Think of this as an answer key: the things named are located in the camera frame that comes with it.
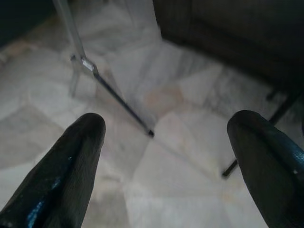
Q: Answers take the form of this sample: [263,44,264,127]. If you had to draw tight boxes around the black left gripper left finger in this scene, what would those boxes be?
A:
[0,113,106,228]

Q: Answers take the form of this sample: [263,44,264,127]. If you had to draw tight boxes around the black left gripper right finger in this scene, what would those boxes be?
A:
[227,110,304,228]

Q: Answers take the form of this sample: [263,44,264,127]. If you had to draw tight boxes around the silver clothes drying rack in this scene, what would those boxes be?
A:
[52,0,155,138]

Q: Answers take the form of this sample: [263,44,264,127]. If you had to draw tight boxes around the dark brown sofa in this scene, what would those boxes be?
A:
[152,0,304,95]

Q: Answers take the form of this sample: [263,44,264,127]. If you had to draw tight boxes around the long black tv cabinet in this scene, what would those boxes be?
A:
[0,0,57,46]

